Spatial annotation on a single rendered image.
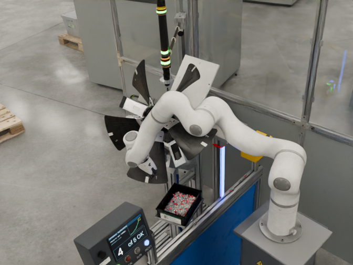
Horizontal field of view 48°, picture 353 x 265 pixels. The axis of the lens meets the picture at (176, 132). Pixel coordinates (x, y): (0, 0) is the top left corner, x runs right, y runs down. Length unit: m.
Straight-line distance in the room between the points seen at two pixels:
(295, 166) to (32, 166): 2.96
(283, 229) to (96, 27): 3.58
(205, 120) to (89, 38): 3.57
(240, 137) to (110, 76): 3.56
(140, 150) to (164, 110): 0.25
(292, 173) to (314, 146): 1.02
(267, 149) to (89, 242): 0.77
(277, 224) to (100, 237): 0.77
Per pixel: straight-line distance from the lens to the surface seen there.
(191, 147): 1.99
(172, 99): 1.63
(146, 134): 1.79
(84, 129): 4.43
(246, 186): 2.27
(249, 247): 1.91
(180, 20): 2.48
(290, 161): 1.59
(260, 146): 1.61
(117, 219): 1.54
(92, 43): 4.97
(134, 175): 2.16
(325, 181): 2.67
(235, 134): 1.59
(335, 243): 2.97
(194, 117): 1.54
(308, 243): 1.88
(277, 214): 1.78
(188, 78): 2.10
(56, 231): 3.34
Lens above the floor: 2.34
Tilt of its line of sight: 34 degrees down
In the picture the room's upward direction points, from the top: 4 degrees counter-clockwise
